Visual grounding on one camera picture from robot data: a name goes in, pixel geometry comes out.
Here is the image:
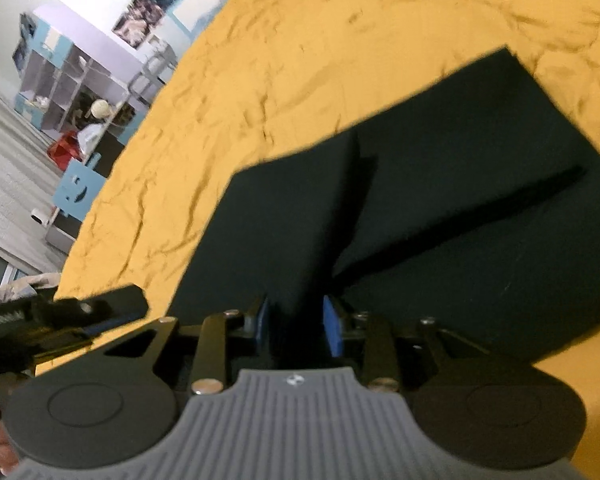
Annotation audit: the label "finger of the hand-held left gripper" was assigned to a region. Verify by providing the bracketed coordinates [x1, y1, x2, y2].
[50, 284, 150, 337]

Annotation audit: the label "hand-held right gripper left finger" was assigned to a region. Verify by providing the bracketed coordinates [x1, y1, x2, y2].
[97, 296, 274, 396]

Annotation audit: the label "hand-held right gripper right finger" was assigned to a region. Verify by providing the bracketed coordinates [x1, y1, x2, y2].
[322, 295, 487, 395]

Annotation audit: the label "black pants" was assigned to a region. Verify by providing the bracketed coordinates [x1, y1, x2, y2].
[170, 46, 600, 367]

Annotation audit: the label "pale cloth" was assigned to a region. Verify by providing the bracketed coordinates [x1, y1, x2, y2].
[0, 271, 62, 302]

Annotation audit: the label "blue smiley chair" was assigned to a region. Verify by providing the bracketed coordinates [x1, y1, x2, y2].
[50, 152, 109, 222]

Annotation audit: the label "grey curtain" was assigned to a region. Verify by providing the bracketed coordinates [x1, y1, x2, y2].
[0, 77, 69, 275]

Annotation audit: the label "red bag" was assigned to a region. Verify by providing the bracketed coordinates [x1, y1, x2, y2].
[47, 130, 87, 172]

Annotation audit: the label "white plastic bag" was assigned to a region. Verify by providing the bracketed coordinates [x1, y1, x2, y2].
[77, 122, 104, 149]

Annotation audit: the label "metal rack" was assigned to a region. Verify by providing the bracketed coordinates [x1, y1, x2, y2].
[125, 35, 181, 107]

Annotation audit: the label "white blue bookshelf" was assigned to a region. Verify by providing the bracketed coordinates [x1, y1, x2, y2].
[12, 2, 149, 147]

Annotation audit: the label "yellow quilt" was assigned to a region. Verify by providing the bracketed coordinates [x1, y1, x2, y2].
[35, 0, 600, 480]

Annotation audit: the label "wall poster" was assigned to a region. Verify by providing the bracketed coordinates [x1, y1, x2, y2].
[112, 0, 231, 52]

